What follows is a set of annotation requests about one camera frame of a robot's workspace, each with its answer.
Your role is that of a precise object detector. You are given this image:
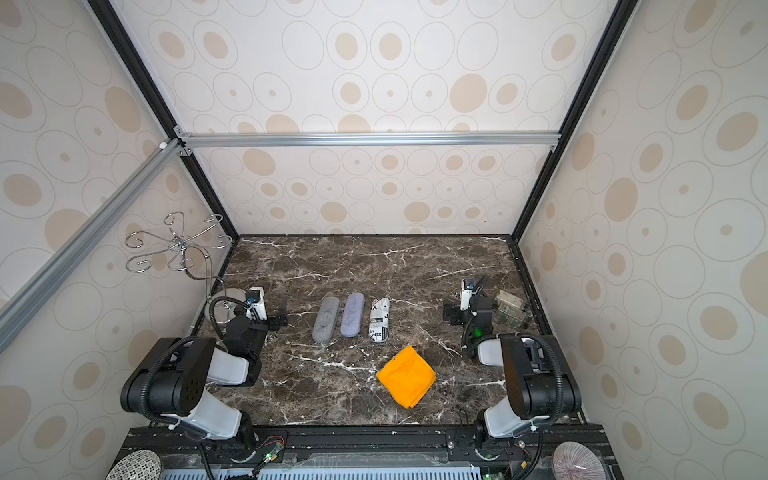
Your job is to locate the horizontal aluminium frame bar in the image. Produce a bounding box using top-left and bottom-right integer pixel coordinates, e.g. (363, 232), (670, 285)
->
(180, 131), (561, 148)

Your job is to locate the grey eyeglass case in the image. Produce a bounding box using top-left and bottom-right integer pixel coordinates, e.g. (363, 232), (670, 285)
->
(312, 296), (340, 345)

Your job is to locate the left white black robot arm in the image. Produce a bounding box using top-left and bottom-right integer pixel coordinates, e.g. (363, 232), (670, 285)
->
(119, 290), (288, 447)

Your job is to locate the chrome hook stand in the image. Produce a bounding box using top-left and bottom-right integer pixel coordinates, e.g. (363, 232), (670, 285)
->
(125, 211), (235, 338)

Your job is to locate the green clear box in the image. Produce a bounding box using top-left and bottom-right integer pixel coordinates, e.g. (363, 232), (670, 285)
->
(494, 290), (530, 330)

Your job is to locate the orange cleaning cloth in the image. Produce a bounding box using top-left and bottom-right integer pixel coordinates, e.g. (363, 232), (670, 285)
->
(376, 346), (436, 409)

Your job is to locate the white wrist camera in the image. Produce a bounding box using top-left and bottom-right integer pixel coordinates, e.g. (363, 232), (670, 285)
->
(460, 278), (476, 311)
(245, 287), (267, 322)

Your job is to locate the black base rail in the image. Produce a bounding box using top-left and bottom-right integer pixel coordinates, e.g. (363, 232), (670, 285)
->
(117, 424), (622, 479)

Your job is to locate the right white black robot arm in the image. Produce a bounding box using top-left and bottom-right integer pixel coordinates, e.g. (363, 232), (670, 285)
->
(443, 277), (582, 446)

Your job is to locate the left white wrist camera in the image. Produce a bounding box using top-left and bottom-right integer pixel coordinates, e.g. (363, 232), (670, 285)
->
(245, 287), (267, 322)

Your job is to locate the patterned round object left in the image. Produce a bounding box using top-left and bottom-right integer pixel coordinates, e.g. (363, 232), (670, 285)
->
(106, 450), (163, 480)

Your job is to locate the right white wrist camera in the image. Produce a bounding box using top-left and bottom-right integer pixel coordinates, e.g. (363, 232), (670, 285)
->
(460, 278), (476, 311)

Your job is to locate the pink ribbed round object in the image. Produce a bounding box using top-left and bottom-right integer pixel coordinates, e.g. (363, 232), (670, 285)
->
(551, 441), (607, 480)

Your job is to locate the lavender eyeglass case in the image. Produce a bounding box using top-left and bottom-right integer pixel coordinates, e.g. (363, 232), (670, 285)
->
(340, 292), (365, 338)

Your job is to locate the diagonal aluminium frame bar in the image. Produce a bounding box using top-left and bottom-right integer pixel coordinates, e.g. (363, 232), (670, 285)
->
(1, 139), (181, 350)

